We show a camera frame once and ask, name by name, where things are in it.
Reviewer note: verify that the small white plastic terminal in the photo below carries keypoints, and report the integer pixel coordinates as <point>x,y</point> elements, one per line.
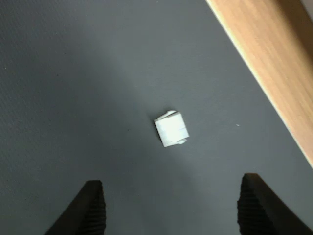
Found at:
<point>171,129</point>

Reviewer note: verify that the dark grey mat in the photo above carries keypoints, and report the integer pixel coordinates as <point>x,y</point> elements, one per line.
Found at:
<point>73,98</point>

